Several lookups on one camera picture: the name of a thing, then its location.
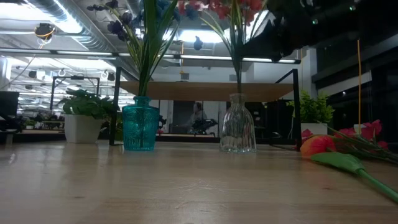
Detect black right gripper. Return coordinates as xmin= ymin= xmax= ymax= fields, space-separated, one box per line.
xmin=243 ymin=12 xmax=312 ymax=63

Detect orange artificial flower bunch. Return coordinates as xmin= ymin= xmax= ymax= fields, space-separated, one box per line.
xmin=177 ymin=0 xmax=268 ymax=96

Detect clear ribbed glass vase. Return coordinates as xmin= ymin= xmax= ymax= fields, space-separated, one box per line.
xmin=219 ymin=93 xmax=257 ymax=154

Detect orange artificial tulip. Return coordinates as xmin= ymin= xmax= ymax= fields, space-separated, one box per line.
xmin=299 ymin=134 xmax=398 ymax=203

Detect purple artificial flower bunch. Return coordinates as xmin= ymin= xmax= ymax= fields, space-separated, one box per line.
xmin=86 ymin=0 xmax=205 ymax=97

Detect red artificial flower bunch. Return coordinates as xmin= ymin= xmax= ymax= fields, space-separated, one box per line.
xmin=300 ymin=118 xmax=398 ymax=165

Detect wooden shelf black metal legs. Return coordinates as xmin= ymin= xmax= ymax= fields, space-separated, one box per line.
xmin=108 ymin=65 xmax=303 ymax=152

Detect small fern plant white pot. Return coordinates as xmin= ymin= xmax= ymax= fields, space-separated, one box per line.
xmin=285 ymin=89 xmax=336 ymax=137

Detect person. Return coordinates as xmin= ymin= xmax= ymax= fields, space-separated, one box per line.
xmin=186 ymin=101 xmax=208 ymax=133

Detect green cup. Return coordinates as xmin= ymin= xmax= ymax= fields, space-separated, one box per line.
xmin=353 ymin=123 xmax=368 ymax=135

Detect teal glass vase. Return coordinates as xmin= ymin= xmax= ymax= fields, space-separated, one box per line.
xmin=121 ymin=95 xmax=160 ymax=152

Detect broad-leaf plant white pot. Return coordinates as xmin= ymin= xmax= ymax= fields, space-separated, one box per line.
xmin=57 ymin=87 xmax=121 ymax=144

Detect black round ceiling fixture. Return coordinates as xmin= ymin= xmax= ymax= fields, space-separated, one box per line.
xmin=33 ymin=22 xmax=57 ymax=41

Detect black monitor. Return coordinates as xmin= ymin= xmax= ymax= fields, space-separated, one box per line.
xmin=0 ymin=90 xmax=21 ymax=118

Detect yellow cable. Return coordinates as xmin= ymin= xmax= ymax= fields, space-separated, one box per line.
xmin=354 ymin=39 xmax=364 ymax=135

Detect black background rig frame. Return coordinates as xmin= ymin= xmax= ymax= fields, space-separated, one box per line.
xmin=49 ymin=75 xmax=101 ymax=112

